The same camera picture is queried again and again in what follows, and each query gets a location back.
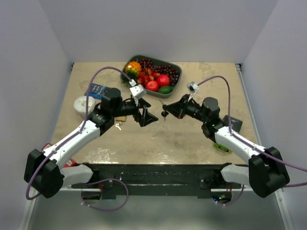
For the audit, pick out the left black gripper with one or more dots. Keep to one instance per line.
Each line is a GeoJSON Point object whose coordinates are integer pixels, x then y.
{"type": "Point", "coordinates": [147, 117]}

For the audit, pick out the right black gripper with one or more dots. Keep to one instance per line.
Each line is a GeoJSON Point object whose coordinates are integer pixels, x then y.
{"type": "Point", "coordinates": [176, 109]}

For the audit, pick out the black headed key bunch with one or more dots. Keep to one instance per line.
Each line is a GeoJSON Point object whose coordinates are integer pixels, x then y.
{"type": "Point", "coordinates": [164, 113]}

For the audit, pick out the brass padlock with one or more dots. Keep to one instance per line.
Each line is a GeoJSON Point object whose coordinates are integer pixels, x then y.
{"type": "Point", "coordinates": [121, 118]}

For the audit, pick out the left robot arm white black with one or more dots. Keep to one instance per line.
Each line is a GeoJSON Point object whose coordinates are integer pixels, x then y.
{"type": "Point", "coordinates": [45, 170]}

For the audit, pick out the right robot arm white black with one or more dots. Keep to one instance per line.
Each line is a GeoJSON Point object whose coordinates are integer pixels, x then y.
{"type": "Point", "coordinates": [264, 172]}

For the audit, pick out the green avocado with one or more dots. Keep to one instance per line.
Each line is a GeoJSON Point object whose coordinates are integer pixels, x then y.
{"type": "Point", "coordinates": [165, 89]}

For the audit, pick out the red apple back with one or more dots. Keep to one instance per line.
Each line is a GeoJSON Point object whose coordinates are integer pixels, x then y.
{"type": "Point", "coordinates": [163, 80]}

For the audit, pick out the red apple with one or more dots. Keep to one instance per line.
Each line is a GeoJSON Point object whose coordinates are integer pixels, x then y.
{"type": "Point", "coordinates": [163, 80]}
{"type": "Point", "coordinates": [152, 85]}

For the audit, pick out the red apple front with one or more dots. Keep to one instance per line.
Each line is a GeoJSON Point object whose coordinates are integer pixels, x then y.
{"type": "Point", "coordinates": [152, 85]}

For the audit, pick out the grey fruit tray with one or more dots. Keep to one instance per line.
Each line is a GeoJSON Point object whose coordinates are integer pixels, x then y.
{"type": "Point", "coordinates": [134, 76]}

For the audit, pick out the red cherry cluster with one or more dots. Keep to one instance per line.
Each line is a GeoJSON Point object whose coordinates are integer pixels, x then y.
{"type": "Point", "coordinates": [147, 75]}

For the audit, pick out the orange pineapple toy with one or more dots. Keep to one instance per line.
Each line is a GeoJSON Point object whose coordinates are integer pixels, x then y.
{"type": "Point", "coordinates": [133, 66]}

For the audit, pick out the dark grape bunch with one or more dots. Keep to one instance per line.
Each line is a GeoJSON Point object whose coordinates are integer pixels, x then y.
{"type": "Point", "coordinates": [167, 69]}

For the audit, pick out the blue card package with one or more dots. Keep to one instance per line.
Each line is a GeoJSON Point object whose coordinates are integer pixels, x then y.
{"type": "Point", "coordinates": [97, 91]}

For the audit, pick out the green black box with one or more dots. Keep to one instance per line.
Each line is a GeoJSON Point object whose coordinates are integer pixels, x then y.
{"type": "Point", "coordinates": [236, 125]}

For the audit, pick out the white paper roll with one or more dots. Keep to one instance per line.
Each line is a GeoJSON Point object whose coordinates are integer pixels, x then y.
{"type": "Point", "coordinates": [80, 105]}

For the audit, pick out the red box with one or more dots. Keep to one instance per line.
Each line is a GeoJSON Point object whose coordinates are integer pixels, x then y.
{"type": "Point", "coordinates": [69, 163]}

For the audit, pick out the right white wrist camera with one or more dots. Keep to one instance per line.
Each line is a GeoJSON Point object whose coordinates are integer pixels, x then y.
{"type": "Point", "coordinates": [193, 88]}

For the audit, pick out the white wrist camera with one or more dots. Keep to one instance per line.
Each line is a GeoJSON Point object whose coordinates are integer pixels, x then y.
{"type": "Point", "coordinates": [193, 88]}
{"type": "Point", "coordinates": [137, 91]}

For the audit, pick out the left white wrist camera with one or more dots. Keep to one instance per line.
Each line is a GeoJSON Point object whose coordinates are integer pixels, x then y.
{"type": "Point", "coordinates": [137, 91]}

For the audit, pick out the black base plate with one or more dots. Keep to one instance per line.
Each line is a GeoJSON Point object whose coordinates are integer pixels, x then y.
{"type": "Point", "coordinates": [200, 180]}

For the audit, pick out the aluminium frame rail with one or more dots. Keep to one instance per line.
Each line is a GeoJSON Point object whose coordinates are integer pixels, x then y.
{"type": "Point", "coordinates": [239, 72]}

